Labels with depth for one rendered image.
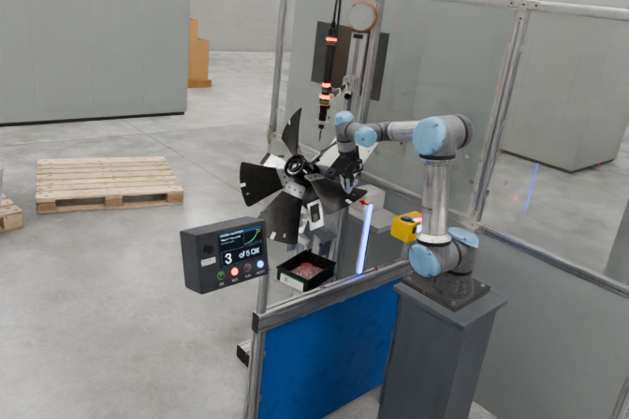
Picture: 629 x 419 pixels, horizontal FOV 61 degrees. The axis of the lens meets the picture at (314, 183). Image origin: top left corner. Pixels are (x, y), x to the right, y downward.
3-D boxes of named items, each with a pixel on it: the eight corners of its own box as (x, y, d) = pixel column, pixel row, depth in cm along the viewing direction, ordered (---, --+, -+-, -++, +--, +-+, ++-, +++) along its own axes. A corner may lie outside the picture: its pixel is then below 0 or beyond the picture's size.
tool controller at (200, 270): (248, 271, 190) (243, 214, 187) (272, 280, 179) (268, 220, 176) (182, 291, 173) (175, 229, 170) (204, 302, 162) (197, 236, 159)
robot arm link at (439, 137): (460, 274, 183) (469, 115, 170) (431, 284, 174) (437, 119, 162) (434, 263, 192) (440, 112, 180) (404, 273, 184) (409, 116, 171)
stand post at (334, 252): (318, 345, 318) (343, 163, 279) (328, 353, 312) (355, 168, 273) (313, 347, 316) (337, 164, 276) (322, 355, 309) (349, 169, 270)
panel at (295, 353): (381, 383, 275) (402, 272, 252) (383, 385, 274) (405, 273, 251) (249, 459, 222) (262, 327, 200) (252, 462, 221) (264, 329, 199)
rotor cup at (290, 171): (290, 185, 258) (275, 172, 248) (307, 162, 260) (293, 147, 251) (309, 195, 248) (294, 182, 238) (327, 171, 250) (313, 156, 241)
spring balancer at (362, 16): (346, 30, 293) (344, 30, 286) (350, -1, 287) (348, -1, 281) (375, 34, 290) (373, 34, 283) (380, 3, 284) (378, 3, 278)
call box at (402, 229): (411, 230, 253) (415, 209, 249) (428, 238, 246) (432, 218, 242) (388, 237, 243) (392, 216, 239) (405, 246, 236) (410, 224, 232)
